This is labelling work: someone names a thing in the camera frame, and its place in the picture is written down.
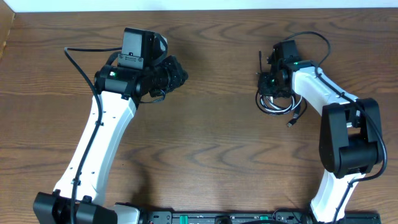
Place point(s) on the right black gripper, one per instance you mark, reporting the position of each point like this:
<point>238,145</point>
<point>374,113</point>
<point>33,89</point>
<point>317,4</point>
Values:
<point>264,89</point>

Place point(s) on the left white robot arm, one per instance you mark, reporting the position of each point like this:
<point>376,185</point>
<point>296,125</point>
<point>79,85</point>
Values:
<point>141,66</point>

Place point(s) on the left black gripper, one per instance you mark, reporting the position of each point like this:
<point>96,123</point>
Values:
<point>180,76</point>

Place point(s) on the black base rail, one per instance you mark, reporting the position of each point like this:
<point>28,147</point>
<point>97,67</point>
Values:
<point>157,215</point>

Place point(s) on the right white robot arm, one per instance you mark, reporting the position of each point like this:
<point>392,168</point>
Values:
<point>350,134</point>

